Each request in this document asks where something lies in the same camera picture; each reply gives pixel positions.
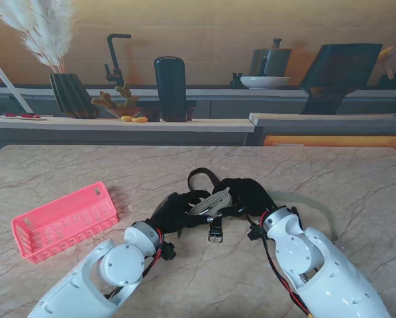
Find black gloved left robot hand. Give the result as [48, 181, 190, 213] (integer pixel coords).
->
[150, 190, 215, 238]

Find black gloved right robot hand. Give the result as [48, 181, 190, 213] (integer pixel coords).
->
[217, 178, 280, 218]

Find long beige woven belt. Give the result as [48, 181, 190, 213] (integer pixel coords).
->
[272, 190, 338, 242]

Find black leather belt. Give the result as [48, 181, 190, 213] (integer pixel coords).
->
[187, 167, 301, 244]

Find pink plastic storage basket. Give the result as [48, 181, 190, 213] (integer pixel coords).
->
[11, 181, 119, 265]

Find grey counter with orange light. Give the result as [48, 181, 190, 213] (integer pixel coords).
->
[248, 112, 396, 147]

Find grey back cabinet counter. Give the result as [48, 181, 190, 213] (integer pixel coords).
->
[0, 84, 396, 119]

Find white shallow bowl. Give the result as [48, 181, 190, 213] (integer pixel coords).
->
[240, 76, 292, 90]

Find cactus plant in bowl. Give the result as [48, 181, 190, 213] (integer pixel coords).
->
[91, 81, 141, 119]

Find grey jug with lid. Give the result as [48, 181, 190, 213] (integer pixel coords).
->
[250, 38, 293, 78]

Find dark slanted board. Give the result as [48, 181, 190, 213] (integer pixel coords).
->
[299, 42, 383, 116]

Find dark ribbed vase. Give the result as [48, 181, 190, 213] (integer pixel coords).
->
[48, 73, 99, 119]

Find black kitchen faucet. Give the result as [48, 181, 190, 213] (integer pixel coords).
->
[104, 33, 132, 87]

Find plate with red slices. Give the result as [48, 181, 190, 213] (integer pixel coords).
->
[0, 113, 49, 121]

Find yellow wooden utensil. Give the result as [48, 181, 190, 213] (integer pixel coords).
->
[376, 44, 396, 80]

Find white leaning slat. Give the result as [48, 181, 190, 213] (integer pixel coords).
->
[0, 67, 35, 114]

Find white pampas grass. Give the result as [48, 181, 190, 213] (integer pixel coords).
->
[0, 0, 76, 74]

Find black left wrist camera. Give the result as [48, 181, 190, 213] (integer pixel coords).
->
[158, 240, 177, 262]

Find left arm red black cables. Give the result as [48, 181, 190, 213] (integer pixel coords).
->
[105, 228, 164, 299]

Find arm red black cables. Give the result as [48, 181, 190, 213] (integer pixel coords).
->
[105, 228, 164, 299]
[259, 210, 310, 315]

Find right arm red black cables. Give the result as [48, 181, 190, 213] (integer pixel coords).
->
[259, 210, 310, 315]

